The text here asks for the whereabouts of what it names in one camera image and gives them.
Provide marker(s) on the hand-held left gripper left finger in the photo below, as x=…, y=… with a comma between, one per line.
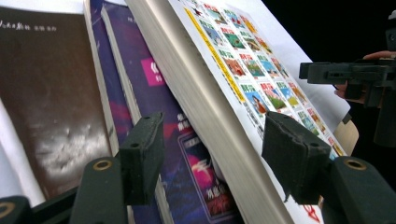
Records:
x=141, y=161

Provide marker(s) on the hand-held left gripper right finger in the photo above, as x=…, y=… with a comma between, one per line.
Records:
x=295, y=161

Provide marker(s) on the thick white book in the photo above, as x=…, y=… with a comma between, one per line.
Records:
x=236, y=62

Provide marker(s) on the black book with red print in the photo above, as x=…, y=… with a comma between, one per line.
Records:
x=46, y=93

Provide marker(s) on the white table mat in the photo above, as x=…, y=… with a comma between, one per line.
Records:
x=15, y=174

